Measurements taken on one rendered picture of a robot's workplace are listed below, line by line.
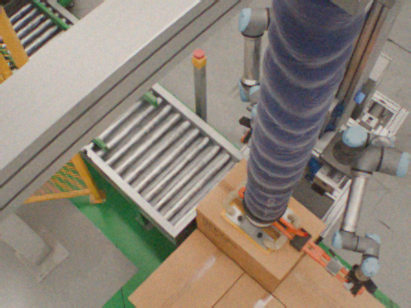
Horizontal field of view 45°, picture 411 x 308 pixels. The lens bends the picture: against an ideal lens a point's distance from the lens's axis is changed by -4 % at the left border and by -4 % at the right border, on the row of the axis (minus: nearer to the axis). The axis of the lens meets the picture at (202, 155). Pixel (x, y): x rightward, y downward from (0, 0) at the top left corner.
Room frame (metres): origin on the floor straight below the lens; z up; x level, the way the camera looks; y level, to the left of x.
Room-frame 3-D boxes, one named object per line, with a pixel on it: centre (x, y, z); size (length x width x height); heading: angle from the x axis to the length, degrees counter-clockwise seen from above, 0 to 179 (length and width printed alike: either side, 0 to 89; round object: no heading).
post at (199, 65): (1.86, 0.00, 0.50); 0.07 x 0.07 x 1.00; 45
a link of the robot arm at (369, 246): (0.54, -0.73, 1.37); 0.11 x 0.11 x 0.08; 73
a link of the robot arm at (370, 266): (0.44, -0.72, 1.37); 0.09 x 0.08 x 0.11; 163
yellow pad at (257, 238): (0.78, -0.23, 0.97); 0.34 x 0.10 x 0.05; 45
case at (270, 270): (0.84, -0.30, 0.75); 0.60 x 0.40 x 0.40; 45
